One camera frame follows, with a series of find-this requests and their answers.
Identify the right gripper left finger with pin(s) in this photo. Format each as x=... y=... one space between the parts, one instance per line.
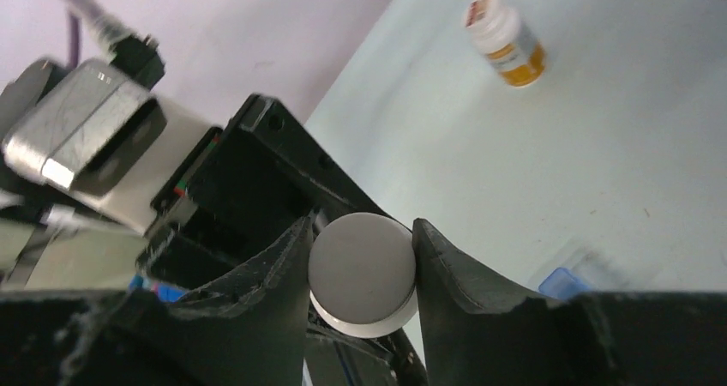
x=247 y=327

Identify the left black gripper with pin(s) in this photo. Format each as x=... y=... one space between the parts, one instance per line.
x=239 y=188

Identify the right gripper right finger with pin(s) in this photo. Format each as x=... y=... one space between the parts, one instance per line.
x=481 y=328

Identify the blue pill organizer box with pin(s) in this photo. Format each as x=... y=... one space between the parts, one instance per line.
x=579 y=269

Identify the white pill bottle blue label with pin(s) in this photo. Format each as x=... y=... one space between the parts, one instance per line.
x=361 y=273

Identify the white bottle orange label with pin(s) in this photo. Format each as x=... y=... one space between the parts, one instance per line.
x=499 y=34

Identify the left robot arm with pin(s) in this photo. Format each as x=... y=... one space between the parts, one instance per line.
x=207 y=198

